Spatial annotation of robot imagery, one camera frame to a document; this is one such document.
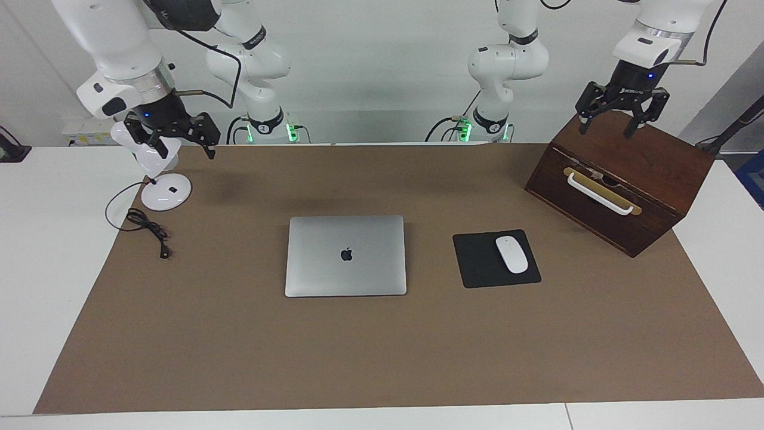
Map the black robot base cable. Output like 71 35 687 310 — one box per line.
425 90 484 143
226 115 251 145

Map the white computer mouse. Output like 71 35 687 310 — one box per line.
495 236 529 274

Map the black stand pole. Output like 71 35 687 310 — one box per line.
695 94 764 157

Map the black lamp power cable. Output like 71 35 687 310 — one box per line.
105 179 174 260

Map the blue crate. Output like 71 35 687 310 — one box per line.
735 148 764 211

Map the gold handle plate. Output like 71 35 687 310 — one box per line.
563 167 643 216

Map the white desk lamp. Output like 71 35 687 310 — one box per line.
110 119 193 211

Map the brown paper table mat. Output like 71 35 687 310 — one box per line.
33 142 764 414

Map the white box handle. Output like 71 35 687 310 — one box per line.
566 172 634 216

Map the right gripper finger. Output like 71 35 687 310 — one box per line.
124 119 167 159
188 112 221 160

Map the white wall power strip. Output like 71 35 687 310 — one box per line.
63 116 117 147

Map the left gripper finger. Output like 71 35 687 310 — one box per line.
624 88 670 139
575 82 608 135

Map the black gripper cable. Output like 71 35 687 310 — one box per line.
173 27 244 109
661 0 729 66

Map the black clamp mount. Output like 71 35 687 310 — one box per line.
0 127 32 163

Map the black mouse pad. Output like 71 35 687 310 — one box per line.
452 229 542 289

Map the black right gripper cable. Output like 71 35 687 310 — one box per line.
173 27 244 109

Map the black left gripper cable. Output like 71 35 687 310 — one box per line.
661 0 729 66

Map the dark brown wooden box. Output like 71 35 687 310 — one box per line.
524 97 716 258

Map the grey aluminium laptop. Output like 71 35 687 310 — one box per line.
285 215 408 298

